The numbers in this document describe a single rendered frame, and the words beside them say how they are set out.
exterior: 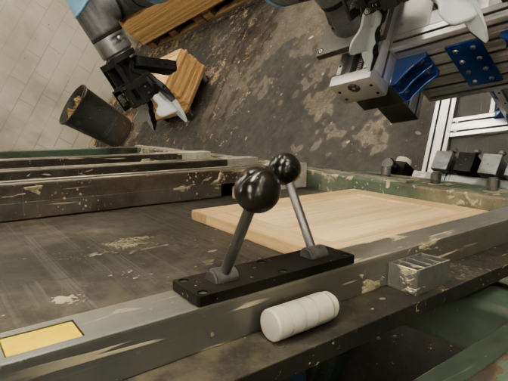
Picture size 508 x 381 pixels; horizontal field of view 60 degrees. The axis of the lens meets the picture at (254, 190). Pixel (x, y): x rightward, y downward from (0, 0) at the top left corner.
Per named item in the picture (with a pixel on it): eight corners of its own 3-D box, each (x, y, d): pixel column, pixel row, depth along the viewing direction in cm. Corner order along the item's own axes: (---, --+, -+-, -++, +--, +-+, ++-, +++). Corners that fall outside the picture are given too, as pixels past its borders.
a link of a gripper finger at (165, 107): (172, 132, 100) (143, 108, 101) (190, 119, 103) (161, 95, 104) (174, 124, 97) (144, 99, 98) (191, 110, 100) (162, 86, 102)
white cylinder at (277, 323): (280, 348, 38) (341, 323, 43) (280, 316, 37) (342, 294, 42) (258, 335, 40) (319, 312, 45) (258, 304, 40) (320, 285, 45)
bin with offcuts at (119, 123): (140, 111, 509) (90, 79, 470) (122, 150, 494) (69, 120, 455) (121, 118, 548) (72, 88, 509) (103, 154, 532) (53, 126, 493)
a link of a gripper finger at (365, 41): (335, 78, 59) (347, 11, 52) (356, 58, 62) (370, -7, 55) (355, 87, 57) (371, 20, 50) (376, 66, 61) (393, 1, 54)
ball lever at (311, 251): (341, 257, 47) (301, 146, 51) (316, 264, 45) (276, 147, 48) (318, 265, 50) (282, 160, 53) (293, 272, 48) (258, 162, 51)
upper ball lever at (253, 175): (245, 296, 41) (297, 183, 34) (211, 306, 39) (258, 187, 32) (226, 267, 43) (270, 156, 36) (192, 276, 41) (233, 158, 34)
